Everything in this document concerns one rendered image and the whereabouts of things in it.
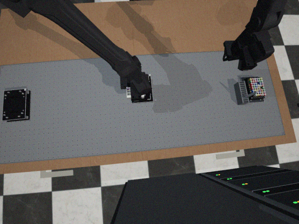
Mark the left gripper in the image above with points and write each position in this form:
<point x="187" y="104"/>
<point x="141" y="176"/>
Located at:
<point x="227" y="50"/>

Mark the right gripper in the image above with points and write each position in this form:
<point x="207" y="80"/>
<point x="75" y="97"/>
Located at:
<point x="123" y="81"/>

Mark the black rack of coloured-cap vials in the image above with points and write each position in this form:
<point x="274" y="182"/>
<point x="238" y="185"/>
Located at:
<point x="248" y="91"/>

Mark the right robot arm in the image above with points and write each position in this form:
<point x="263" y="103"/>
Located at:
<point x="65" y="14"/>

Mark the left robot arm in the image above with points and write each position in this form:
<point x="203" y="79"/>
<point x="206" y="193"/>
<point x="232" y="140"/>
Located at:
<point x="266" y="15"/>

